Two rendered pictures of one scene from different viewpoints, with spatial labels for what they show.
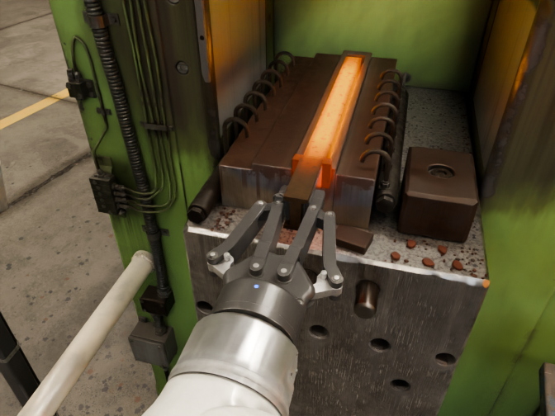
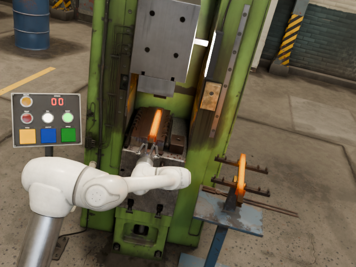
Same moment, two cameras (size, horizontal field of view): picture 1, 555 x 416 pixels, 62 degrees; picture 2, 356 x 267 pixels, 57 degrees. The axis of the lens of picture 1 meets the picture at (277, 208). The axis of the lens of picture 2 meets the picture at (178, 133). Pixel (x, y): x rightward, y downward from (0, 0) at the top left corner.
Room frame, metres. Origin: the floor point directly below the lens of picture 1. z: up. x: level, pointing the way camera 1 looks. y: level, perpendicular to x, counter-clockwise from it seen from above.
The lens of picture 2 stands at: (-1.14, 0.31, 1.99)
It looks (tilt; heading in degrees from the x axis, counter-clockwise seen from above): 29 degrees down; 343
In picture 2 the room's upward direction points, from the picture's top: 12 degrees clockwise
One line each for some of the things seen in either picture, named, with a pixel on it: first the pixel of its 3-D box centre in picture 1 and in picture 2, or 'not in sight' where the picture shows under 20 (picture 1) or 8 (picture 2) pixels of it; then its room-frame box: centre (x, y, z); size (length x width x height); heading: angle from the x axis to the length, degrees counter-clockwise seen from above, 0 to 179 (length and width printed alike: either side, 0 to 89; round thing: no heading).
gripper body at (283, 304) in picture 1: (264, 298); (146, 158); (0.28, 0.01, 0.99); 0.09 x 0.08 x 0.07; 165
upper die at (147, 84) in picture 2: not in sight; (160, 73); (0.69, -0.07, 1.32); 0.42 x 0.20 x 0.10; 165
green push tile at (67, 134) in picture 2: not in sight; (68, 135); (0.44, 0.42, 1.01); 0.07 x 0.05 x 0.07; 100
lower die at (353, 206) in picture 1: (323, 118); (151, 125); (0.69, -0.07, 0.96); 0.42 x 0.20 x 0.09; 165
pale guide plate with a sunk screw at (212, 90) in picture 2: not in sight; (210, 96); (0.53, -0.36, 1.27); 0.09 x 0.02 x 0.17; 75
